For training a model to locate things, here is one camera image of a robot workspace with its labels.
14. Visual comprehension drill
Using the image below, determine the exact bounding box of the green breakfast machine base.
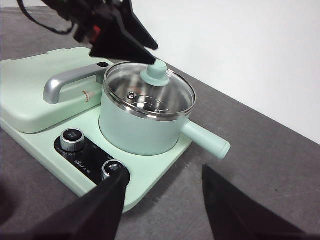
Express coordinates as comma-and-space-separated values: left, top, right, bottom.
0, 99, 193, 214

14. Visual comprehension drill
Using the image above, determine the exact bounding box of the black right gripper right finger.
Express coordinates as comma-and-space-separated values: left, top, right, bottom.
201, 164, 311, 240

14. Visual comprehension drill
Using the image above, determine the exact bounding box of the glass pot lid green knob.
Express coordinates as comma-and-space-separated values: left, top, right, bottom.
103, 59, 197, 121

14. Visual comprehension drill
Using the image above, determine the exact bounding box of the green steamer pot with handle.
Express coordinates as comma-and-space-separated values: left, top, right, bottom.
98, 61, 232, 160

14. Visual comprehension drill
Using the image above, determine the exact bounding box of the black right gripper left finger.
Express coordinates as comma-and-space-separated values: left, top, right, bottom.
31, 170, 132, 240

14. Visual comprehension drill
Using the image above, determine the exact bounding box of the silver control knob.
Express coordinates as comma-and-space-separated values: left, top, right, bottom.
60, 128, 86, 153
101, 159, 125, 181

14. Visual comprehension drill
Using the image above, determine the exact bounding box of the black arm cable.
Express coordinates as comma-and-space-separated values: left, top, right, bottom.
16, 0, 76, 36

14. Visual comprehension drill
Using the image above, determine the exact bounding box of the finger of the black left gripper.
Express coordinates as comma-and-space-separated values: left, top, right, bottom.
116, 0, 160, 51
89, 9, 156, 66

